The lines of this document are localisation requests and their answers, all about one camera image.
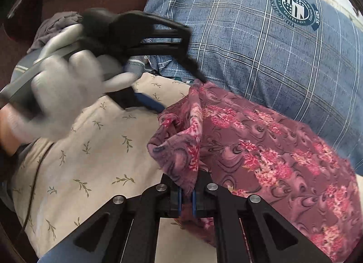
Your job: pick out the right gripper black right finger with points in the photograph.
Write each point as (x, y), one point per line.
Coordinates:
(249, 229)

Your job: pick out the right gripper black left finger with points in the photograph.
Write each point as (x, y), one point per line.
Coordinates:
(123, 229)

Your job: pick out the maroon floral garment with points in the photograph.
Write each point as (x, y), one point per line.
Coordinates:
(250, 149)

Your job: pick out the left white gloved hand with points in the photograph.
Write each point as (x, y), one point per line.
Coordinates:
(63, 89)

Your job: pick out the brown headboard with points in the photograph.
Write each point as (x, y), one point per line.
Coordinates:
(25, 16)

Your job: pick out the grey crumpled cloth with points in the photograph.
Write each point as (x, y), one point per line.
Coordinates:
(53, 26)

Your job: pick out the cream leaf-print pillow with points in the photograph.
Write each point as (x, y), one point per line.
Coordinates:
(60, 185)

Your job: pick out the blue plaid quilt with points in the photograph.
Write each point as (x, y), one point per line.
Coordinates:
(302, 58)

